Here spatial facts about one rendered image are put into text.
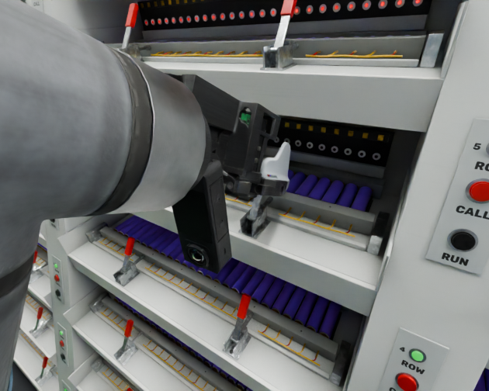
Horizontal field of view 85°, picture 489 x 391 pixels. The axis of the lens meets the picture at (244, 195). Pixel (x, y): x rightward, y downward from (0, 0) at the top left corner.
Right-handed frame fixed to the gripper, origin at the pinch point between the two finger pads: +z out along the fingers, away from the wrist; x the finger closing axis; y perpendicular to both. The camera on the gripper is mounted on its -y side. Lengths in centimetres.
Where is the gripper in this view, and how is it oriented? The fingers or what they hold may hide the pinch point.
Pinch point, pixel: (268, 182)
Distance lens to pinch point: 36.7
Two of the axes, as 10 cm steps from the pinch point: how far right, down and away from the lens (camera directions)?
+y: 2.1, -9.7, -1.3
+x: -8.5, -2.5, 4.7
